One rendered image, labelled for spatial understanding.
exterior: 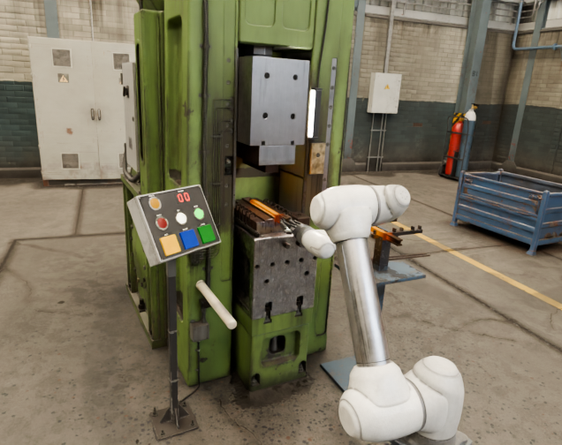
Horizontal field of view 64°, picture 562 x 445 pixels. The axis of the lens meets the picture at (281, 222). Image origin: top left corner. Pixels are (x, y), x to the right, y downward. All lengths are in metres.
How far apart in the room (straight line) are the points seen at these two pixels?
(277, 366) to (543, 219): 3.78
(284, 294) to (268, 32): 1.32
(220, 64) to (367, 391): 1.55
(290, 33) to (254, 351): 1.65
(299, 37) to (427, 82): 7.87
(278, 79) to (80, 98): 5.42
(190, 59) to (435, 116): 8.55
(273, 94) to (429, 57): 8.11
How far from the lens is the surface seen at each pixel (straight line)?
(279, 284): 2.38
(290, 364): 2.69
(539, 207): 5.55
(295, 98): 2.24
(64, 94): 7.38
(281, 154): 2.23
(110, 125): 7.38
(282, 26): 2.37
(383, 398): 1.36
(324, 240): 1.93
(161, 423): 2.51
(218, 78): 2.22
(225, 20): 2.25
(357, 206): 1.39
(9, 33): 8.11
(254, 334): 2.45
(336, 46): 2.52
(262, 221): 2.28
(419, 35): 10.00
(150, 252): 1.86
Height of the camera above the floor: 1.65
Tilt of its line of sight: 17 degrees down
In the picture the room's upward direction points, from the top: 3 degrees clockwise
